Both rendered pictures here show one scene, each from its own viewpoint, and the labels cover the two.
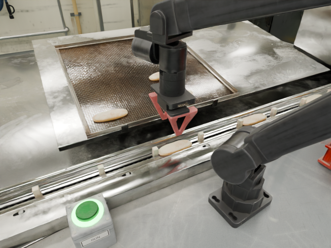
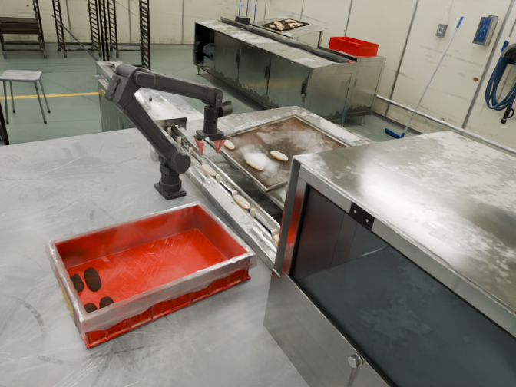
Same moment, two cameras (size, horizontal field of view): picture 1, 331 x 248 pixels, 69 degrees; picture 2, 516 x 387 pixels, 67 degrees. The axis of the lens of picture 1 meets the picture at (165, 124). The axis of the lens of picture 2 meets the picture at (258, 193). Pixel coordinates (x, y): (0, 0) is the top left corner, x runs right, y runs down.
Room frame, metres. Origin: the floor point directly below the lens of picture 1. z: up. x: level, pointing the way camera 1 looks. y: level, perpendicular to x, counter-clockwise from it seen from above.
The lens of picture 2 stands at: (0.49, -1.53, 1.61)
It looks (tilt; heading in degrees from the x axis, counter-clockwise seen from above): 30 degrees down; 82
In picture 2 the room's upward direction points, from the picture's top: 7 degrees clockwise
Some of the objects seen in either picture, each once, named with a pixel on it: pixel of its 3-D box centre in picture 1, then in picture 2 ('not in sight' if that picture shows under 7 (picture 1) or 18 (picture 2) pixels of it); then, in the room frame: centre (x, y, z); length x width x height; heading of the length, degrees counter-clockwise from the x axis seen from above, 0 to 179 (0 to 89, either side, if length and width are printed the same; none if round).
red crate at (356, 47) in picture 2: not in sight; (352, 45); (2.15, 3.42, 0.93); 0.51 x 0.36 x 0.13; 121
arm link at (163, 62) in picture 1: (170, 55); (212, 112); (0.49, -0.01, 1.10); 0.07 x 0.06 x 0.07; 46
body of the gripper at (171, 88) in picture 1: (172, 83); (210, 127); (0.48, -0.01, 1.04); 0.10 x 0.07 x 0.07; 27
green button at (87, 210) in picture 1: (87, 211); not in sight; (0.26, 0.14, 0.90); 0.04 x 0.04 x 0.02
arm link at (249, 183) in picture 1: (239, 160); (173, 162); (0.35, -0.15, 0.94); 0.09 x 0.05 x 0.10; 46
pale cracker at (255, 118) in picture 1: (253, 118); (241, 200); (0.62, -0.27, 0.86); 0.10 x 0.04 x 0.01; 117
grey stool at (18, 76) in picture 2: not in sight; (25, 97); (-1.42, 2.60, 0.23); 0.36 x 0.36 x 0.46; 14
